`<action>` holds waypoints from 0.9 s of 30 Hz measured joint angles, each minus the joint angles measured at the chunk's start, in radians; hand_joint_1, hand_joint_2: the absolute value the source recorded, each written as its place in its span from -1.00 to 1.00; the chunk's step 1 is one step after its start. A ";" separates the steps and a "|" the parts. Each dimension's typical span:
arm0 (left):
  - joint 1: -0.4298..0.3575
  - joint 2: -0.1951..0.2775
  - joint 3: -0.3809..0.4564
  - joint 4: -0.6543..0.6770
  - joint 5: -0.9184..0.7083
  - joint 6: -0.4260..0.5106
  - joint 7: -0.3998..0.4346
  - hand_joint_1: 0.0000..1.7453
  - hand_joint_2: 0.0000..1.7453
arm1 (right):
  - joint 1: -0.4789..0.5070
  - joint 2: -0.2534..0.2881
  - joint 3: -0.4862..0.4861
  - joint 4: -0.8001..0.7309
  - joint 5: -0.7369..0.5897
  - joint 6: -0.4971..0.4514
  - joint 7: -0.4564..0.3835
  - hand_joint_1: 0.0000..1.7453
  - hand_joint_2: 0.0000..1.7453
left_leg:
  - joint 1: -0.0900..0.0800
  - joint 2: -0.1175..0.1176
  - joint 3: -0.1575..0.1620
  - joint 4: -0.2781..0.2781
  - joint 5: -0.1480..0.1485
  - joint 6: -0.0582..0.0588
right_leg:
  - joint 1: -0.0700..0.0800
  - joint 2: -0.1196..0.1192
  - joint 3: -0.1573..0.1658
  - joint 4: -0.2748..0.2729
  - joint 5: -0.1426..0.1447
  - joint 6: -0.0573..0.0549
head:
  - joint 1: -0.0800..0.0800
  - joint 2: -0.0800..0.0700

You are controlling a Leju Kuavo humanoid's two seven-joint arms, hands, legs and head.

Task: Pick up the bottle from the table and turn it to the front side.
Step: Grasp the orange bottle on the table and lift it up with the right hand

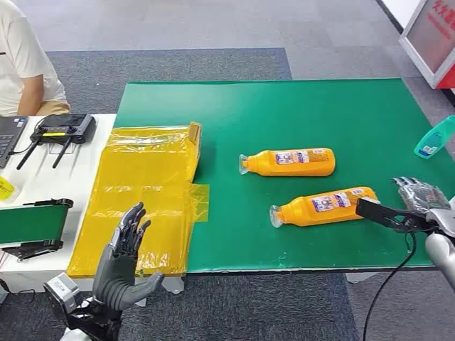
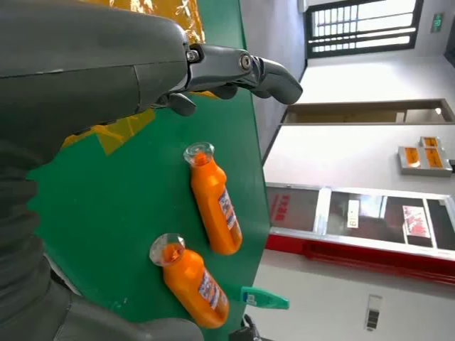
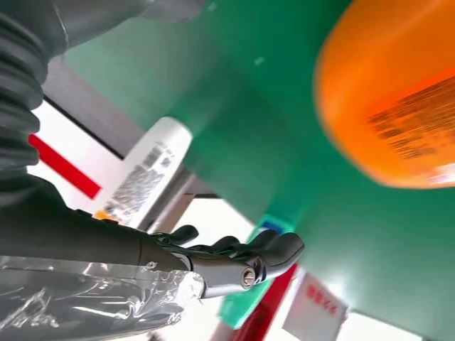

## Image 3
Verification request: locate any ribbed grey right arm sleeve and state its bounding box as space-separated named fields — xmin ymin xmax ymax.
xmin=0 ymin=9 xmax=49 ymax=208

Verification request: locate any red floor tape stripe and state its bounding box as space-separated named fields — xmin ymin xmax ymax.
xmin=231 ymin=263 xmax=299 ymax=341

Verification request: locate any white sign with red text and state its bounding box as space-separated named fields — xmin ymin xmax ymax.
xmin=282 ymin=271 xmax=349 ymax=341

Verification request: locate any white bottle with printed label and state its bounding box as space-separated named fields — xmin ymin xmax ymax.
xmin=102 ymin=116 xmax=193 ymax=230

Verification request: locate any clear plastic wrap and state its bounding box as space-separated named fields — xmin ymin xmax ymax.
xmin=0 ymin=255 xmax=206 ymax=341

